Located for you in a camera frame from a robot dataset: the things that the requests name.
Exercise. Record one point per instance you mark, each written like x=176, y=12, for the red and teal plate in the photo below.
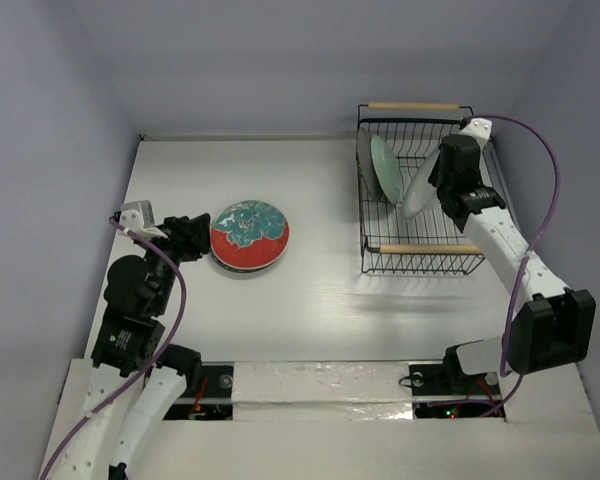
x=249, y=234

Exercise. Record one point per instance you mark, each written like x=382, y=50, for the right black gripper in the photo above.
x=450, y=181

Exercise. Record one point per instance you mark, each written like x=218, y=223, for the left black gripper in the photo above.
x=190, y=234

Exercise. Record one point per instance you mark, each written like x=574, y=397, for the blue floral plate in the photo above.
x=242, y=271

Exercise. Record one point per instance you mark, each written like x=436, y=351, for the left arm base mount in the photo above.
x=208, y=392

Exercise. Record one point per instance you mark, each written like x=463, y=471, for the grey stone plate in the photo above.
x=367, y=170

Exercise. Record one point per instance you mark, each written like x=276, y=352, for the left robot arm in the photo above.
x=136, y=373

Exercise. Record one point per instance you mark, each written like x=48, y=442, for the light green plate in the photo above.
x=387, y=169

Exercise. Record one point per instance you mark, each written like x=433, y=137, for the black wire dish rack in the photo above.
x=430, y=243

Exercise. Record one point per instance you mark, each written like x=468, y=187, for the silver tape strip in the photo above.
x=320, y=392

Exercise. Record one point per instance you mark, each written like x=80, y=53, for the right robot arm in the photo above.
x=548, y=324

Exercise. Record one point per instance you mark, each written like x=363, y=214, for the white bowl plate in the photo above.
x=419, y=191

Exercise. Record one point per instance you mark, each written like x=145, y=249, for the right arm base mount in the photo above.
x=441, y=390

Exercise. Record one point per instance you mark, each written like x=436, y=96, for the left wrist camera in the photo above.
x=137, y=217

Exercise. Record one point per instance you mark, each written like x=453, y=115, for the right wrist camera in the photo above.
x=479, y=129

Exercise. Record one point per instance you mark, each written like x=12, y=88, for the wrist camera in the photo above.
x=479, y=129
x=137, y=217

